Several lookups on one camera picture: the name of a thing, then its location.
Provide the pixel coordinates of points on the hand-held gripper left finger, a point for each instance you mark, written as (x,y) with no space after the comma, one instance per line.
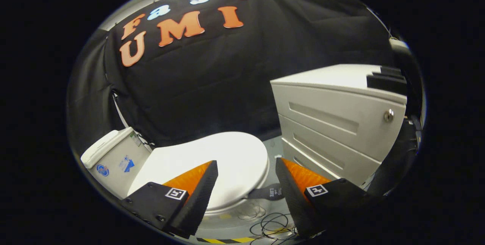
(195,203)

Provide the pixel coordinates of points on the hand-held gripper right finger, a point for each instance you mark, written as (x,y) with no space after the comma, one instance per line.
(291,203)

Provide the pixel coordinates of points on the white drawer cabinet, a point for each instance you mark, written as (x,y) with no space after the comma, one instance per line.
(333,124)

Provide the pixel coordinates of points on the yellow black hazard tape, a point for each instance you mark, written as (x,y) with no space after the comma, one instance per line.
(227,240)

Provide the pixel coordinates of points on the white toilet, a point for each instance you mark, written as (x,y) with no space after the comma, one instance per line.
(113,169)

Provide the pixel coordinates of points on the white toilet lid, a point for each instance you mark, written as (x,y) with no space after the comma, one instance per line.
(227,154)

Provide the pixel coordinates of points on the black backdrop cloth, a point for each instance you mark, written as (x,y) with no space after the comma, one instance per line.
(227,78)

